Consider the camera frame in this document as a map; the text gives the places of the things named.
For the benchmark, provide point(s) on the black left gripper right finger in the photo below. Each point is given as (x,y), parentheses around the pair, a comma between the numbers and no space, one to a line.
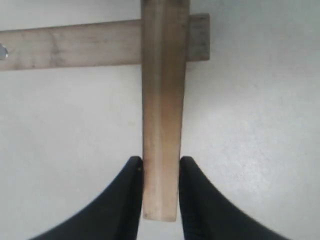
(207,215)

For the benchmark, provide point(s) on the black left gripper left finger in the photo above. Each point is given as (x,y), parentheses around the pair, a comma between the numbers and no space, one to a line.
(113,215)

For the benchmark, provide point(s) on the horizontal wood strip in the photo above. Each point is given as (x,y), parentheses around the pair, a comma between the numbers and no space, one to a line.
(113,43)

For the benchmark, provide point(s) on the upright-lying wood strip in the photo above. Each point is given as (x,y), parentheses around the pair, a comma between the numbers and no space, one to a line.
(164,44)

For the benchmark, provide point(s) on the silver bolt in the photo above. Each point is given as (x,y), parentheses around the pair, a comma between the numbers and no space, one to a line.
(3,52)

